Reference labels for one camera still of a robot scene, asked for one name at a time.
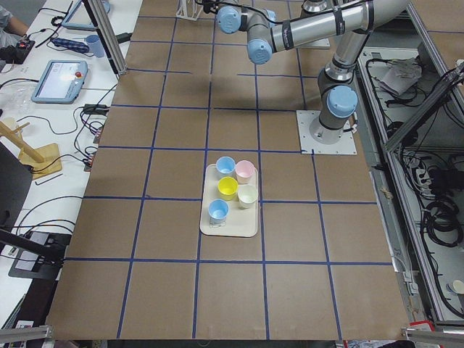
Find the white wire cup rack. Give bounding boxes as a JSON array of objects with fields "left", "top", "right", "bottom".
[{"left": 175, "top": 0, "right": 203, "bottom": 21}]

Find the light blue cup front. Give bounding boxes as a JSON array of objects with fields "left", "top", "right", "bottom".
[{"left": 208, "top": 199, "right": 229, "bottom": 224}]

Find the blue plaid folded umbrella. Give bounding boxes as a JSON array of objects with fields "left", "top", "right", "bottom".
[{"left": 51, "top": 37, "right": 90, "bottom": 54}]

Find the teach pendant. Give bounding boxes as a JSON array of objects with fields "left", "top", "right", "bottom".
[
  {"left": 31, "top": 60, "right": 88, "bottom": 104},
  {"left": 62, "top": 1, "right": 96, "bottom": 31}
]

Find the yellow plastic cup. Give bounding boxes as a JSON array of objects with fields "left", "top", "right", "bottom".
[{"left": 217, "top": 177, "right": 239, "bottom": 201}]

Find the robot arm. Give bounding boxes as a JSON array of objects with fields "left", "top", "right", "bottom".
[{"left": 205, "top": 0, "right": 408, "bottom": 133}]

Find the wooden cup stand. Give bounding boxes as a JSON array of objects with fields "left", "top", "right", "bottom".
[{"left": 1, "top": 122, "right": 62, "bottom": 180}]

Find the teach pendant far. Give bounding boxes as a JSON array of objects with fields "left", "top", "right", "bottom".
[{"left": 62, "top": 1, "right": 96, "bottom": 31}]

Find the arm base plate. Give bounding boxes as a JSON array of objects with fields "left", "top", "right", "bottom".
[{"left": 296, "top": 110, "right": 357, "bottom": 155}]

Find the teach pendant near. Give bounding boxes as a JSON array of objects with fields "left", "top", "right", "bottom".
[{"left": 31, "top": 60, "right": 88, "bottom": 104}]

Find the blue cup on desk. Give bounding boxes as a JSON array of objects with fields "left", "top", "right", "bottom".
[{"left": 85, "top": 34, "right": 105, "bottom": 58}]

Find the pink plastic cup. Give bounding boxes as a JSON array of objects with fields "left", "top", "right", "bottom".
[{"left": 235, "top": 160, "right": 255, "bottom": 184}]

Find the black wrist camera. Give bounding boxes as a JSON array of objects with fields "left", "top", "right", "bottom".
[{"left": 200, "top": 0, "right": 218, "bottom": 14}]

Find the cream plastic tray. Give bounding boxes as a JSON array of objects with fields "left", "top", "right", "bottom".
[{"left": 199, "top": 164, "right": 259, "bottom": 237}]

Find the blue plastic cup on tray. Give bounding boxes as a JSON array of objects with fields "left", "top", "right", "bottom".
[{"left": 215, "top": 156, "right": 236, "bottom": 178}]

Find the aluminium frame post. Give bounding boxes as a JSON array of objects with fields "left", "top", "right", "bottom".
[{"left": 83, "top": 0, "right": 127, "bottom": 76}]

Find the pale green plastic cup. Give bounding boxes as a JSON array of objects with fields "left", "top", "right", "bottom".
[{"left": 237, "top": 184, "right": 258, "bottom": 209}]

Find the black power adapter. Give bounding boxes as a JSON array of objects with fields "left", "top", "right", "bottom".
[{"left": 83, "top": 104, "right": 109, "bottom": 116}]

